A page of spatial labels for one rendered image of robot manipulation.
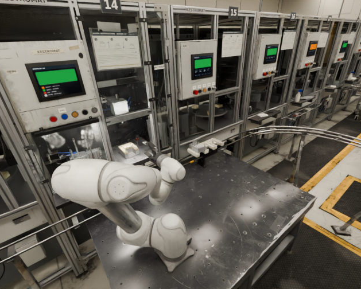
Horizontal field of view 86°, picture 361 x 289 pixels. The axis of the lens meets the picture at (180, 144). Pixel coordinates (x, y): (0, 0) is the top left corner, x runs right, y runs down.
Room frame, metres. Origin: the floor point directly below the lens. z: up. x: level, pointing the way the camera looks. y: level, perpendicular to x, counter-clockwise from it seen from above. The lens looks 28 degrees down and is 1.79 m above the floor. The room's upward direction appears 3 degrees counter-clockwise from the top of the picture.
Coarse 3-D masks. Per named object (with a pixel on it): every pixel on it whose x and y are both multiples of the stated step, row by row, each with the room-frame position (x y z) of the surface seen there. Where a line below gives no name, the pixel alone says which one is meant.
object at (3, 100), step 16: (48, 0) 1.22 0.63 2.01; (64, 0) 1.26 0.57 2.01; (112, 0) 1.41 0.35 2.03; (0, 80) 1.05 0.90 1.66; (0, 96) 1.02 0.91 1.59; (16, 128) 1.02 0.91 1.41; (32, 160) 1.02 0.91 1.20; (176, 160) 1.63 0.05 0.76; (48, 192) 1.02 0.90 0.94; (64, 208) 1.17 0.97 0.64; (80, 208) 1.23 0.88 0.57; (64, 224) 1.02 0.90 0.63; (80, 240) 1.18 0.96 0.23; (80, 256) 1.02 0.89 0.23
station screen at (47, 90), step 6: (48, 66) 1.13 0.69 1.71; (54, 66) 1.15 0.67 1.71; (60, 66) 1.16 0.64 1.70; (66, 66) 1.18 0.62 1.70; (72, 66) 1.20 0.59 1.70; (36, 72) 1.09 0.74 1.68; (36, 78) 1.09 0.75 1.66; (78, 78) 1.21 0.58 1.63; (48, 84) 1.11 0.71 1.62; (54, 84) 1.13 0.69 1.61; (60, 84) 1.15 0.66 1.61; (66, 84) 1.16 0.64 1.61; (72, 84) 1.18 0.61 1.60; (78, 84) 1.20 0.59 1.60; (42, 90) 1.09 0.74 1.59; (48, 90) 1.11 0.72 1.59; (54, 90) 1.12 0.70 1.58; (60, 90) 1.14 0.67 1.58; (66, 90) 1.16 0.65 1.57; (72, 90) 1.18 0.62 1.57; (78, 90) 1.20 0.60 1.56; (42, 96) 1.09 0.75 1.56; (48, 96) 1.10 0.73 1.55; (54, 96) 1.12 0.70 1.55
